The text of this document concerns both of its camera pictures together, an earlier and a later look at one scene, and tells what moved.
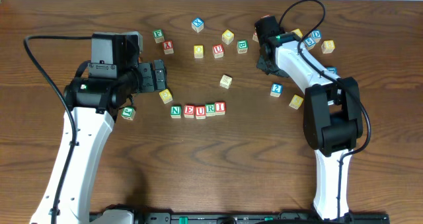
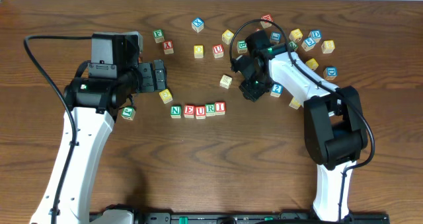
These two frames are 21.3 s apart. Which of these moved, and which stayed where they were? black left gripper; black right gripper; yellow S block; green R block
Moved: black right gripper
Stayed: black left gripper; green R block; yellow S block
